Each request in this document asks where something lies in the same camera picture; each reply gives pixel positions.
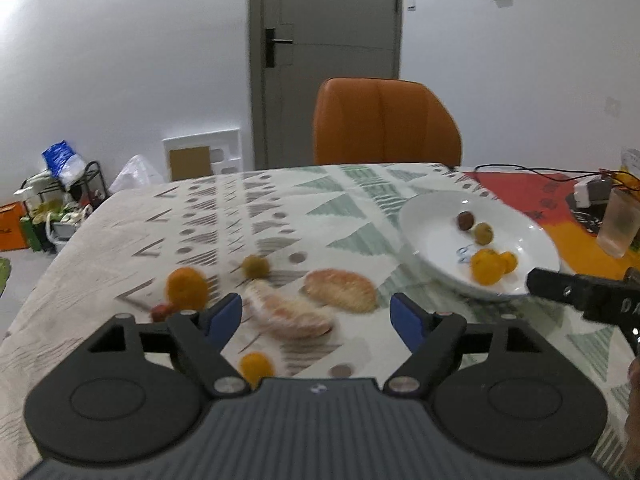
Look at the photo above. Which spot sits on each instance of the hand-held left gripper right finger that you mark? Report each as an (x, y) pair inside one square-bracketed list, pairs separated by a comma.
[(407, 320)]

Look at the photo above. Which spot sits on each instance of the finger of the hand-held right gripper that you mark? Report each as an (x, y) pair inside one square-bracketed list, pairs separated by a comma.
[(552, 287)]

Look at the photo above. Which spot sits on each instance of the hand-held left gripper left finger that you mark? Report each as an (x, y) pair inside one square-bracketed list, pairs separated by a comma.
[(225, 317)]

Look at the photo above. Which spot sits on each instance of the orange mandarin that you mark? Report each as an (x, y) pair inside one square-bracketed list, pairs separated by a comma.
[(186, 287), (486, 266)]

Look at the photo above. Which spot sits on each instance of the small orange kumquat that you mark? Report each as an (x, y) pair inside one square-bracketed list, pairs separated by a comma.
[(255, 366), (510, 262)]

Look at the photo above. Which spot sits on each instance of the yellow-green round fruit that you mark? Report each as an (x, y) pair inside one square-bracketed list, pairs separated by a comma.
[(483, 233), (255, 266)]

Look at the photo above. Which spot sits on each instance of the bread roll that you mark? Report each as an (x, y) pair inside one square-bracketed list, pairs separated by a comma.
[(287, 312)]

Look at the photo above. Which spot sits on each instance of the small red fruit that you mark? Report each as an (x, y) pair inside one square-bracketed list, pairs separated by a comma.
[(160, 312)]

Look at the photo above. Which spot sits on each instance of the person's right hand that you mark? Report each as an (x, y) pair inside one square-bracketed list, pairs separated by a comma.
[(635, 374)]

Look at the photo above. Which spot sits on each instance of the frosted plastic cup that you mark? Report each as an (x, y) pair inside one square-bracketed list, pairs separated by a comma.
[(620, 222)]

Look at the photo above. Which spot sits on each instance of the red and orange cloth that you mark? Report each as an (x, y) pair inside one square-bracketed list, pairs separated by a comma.
[(525, 195)]

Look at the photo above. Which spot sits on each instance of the white power adapter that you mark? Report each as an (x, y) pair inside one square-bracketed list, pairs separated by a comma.
[(592, 191)]

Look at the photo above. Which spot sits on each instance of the dark red round fruit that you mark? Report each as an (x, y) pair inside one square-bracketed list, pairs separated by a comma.
[(465, 220)]

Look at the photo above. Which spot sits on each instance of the brown cardboard sheet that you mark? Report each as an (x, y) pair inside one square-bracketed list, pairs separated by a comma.
[(190, 162)]

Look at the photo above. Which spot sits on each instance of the white plastic bag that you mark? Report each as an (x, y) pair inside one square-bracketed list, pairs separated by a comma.
[(137, 175)]

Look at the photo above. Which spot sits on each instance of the white storage basket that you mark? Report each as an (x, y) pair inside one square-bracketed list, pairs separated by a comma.
[(65, 232)]

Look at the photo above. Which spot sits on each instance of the white foam packaging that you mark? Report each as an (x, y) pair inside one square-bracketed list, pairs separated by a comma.
[(200, 137)]

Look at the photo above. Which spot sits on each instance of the black metal rack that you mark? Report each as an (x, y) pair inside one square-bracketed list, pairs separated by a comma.
[(92, 180)]

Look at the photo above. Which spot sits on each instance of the orange chair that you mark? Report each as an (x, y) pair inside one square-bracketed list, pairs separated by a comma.
[(385, 120)]

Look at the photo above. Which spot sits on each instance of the green box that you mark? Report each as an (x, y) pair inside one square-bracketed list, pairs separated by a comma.
[(31, 235)]

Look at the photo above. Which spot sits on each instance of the green floor mat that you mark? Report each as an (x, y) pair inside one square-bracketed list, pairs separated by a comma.
[(4, 272)]

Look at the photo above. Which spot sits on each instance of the blue and white bag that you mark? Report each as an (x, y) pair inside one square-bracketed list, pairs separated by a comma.
[(62, 160)]

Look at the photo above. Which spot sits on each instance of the orange box on floor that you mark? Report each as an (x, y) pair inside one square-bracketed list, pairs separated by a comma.
[(12, 225)]

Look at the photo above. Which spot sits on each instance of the grey door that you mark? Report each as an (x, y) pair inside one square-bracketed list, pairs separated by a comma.
[(330, 20)]

